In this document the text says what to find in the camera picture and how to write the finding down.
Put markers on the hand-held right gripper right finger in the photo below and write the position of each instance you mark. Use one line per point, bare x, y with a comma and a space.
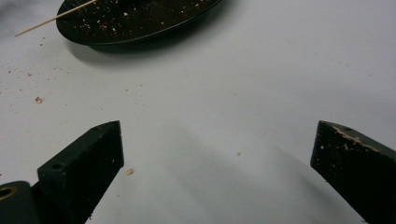
355, 168

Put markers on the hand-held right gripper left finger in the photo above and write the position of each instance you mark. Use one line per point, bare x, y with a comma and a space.
84, 161

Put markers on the wooden skewer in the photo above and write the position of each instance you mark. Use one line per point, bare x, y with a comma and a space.
53, 19

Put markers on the black round plate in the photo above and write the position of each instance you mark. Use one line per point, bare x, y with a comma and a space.
134, 21

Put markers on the food crumb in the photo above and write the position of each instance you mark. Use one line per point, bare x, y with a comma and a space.
129, 171
38, 100

